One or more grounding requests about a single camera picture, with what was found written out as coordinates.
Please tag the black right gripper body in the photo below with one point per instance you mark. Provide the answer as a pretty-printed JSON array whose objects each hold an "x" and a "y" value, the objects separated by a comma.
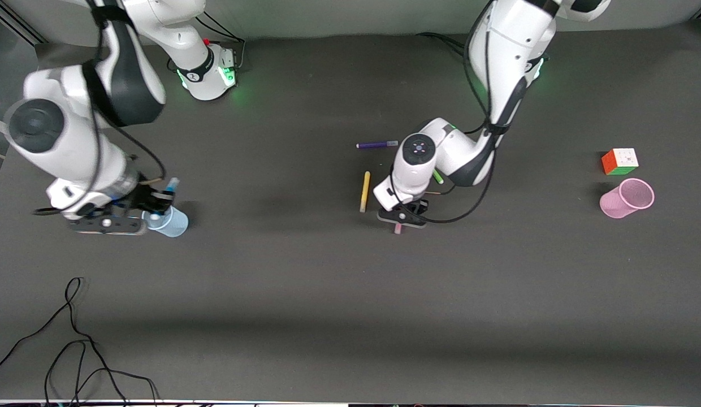
[{"x": 143, "y": 197}]

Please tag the blue marker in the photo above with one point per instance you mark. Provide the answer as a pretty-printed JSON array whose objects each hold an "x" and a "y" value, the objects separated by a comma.
[{"x": 173, "y": 184}]

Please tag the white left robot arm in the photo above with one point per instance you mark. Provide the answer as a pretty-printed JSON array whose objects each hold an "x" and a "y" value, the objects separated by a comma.
[{"x": 497, "y": 45}]

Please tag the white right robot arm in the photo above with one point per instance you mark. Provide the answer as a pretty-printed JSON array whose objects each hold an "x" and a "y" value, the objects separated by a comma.
[{"x": 73, "y": 147}]

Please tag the translucent blue plastic cup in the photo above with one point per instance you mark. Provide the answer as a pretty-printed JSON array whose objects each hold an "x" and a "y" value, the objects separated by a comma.
[{"x": 172, "y": 223}]

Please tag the green marker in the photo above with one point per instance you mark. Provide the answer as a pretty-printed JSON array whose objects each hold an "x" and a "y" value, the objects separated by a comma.
[{"x": 438, "y": 177}]

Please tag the yellow marker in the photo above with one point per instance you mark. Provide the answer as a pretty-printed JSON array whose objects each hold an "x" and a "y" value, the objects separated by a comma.
[{"x": 365, "y": 192}]

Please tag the purple marker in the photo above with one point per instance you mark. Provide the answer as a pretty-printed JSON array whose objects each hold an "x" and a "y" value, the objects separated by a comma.
[{"x": 376, "y": 144}]

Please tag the colourful puzzle cube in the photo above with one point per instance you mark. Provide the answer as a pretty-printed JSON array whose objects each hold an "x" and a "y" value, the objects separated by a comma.
[{"x": 619, "y": 163}]

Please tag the translucent pink plastic cup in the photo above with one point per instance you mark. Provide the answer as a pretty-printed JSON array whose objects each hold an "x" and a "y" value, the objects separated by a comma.
[{"x": 624, "y": 200}]

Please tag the grey metal frame rail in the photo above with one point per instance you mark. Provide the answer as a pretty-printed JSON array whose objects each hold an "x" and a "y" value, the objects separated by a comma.
[{"x": 20, "y": 22}]

